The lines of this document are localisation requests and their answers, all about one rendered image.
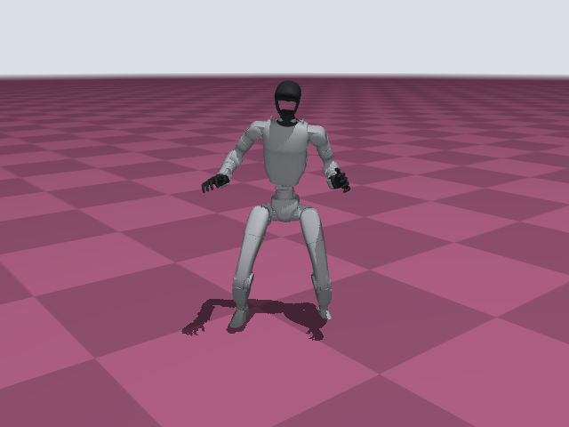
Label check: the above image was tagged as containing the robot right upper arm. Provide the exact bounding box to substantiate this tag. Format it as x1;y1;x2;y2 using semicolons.
230;121;267;168

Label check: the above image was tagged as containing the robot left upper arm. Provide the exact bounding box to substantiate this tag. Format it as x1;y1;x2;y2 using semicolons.
308;125;335;177

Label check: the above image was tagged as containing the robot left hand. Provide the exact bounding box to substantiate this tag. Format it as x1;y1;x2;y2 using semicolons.
328;167;350;193

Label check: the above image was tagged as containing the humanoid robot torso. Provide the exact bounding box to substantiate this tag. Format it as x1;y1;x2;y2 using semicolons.
263;116;309;222

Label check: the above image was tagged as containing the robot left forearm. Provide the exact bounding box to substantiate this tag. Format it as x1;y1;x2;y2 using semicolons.
326;162;340;189

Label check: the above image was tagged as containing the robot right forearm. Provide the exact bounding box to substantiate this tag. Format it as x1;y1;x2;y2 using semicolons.
217;150;236;188

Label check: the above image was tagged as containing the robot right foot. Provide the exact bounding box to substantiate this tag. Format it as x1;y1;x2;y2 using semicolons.
229;304;250;327

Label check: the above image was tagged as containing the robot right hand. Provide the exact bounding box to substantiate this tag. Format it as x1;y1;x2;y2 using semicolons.
202;174;229;193

